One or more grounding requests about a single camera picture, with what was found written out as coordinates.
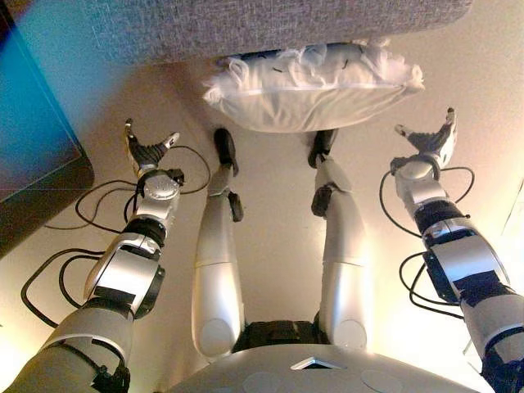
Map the grey fabric tub armchair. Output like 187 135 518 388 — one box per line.
88 0 476 66

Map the white tasselled cushion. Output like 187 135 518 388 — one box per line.
202 38 425 134

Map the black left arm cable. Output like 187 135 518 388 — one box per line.
20 145 212 328

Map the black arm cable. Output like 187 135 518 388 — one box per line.
378 165 476 320
20 145 212 328

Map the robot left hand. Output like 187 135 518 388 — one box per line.
124 117 181 173

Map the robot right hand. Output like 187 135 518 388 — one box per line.
393 106 459 165

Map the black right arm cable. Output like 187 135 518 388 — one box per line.
378 165 476 320

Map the silver robot right leg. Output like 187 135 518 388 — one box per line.
306 129 369 353

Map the silver robot torso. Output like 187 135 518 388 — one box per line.
167 318 496 393

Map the silver robot leg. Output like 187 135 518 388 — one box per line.
190 127 246 357
306 129 369 353

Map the silver robot left leg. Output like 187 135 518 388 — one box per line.
190 127 246 357

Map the glossy dark reflective cabinet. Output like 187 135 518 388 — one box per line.
0 0 95 259

